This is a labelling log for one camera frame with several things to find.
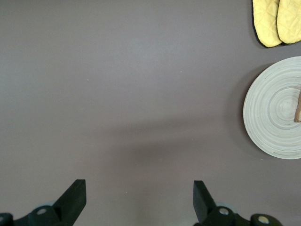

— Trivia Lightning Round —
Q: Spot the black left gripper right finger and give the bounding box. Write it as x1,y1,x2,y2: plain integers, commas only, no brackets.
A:
193,180,250,226

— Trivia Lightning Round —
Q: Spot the round wooden plate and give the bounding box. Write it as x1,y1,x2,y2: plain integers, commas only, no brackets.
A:
243,56,301,160

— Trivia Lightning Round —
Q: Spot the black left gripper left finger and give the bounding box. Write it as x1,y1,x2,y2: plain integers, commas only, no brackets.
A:
14,179,87,226

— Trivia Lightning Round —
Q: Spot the slice of brown bread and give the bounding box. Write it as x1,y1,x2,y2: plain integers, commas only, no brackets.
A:
293,88,301,123

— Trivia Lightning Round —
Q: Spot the yellow quilted oven mitt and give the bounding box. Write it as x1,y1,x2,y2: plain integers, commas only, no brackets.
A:
250,0,284,49
277,0,301,45

